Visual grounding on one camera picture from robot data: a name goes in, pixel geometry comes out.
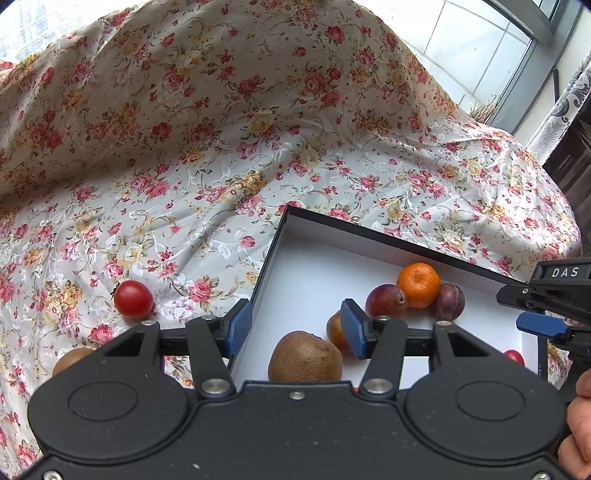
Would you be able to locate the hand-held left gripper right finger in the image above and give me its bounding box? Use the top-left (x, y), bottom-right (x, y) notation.
top-left (341, 299), bottom-right (486, 398)

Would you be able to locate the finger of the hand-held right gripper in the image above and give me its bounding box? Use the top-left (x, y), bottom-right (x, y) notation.
top-left (498, 258), bottom-right (591, 319)
top-left (516, 314), bottom-right (591, 365)

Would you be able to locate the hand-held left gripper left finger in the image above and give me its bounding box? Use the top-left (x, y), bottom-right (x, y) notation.
top-left (100, 299), bottom-right (254, 398)

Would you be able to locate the reddish orange plum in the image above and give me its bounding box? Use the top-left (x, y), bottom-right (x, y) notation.
top-left (326, 310), bottom-right (354, 352)

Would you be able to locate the dark red plum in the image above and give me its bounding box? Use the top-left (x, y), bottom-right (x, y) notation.
top-left (366, 284), bottom-right (408, 319)

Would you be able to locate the brown kiwi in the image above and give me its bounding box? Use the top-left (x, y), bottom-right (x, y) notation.
top-left (52, 347), bottom-right (95, 379)
top-left (268, 330), bottom-right (343, 383)

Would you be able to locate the black box with white inside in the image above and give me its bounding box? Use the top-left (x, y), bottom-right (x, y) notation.
top-left (228, 204), bottom-right (551, 393)

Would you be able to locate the orange tangerine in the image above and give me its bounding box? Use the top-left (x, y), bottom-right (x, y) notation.
top-left (397, 262), bottom-right (441, 309)

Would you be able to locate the dark purple plum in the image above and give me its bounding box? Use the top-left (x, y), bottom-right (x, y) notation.
top-left (431, 283), bottom-right (465, 322)

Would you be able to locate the person's right hand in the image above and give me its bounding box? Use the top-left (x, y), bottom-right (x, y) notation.
top-left (556, 368), bottom-right (591, 472)

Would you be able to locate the dark cabinet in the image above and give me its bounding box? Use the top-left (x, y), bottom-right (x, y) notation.
top-left (542, 115), bottom-right (591, 259)

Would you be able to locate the grey patterned curtain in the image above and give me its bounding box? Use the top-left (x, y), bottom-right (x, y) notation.
top-left (526, 60), bottom-right (591, 162)

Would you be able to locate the floral printed cloth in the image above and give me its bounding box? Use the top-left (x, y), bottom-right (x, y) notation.
top-left (0, 0), bottom-right (583, 478)

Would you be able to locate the dry grass plant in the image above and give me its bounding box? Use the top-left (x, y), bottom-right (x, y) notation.
top-left (468, 97), bottom-right (502, 126)

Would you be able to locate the large glass window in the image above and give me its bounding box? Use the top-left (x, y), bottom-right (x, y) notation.
top-left (406, 0), bottom-right (585, 134)

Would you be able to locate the bright glass window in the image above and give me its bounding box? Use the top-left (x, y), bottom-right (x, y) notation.
top-left (0, 0), bottom-right (90, 61)

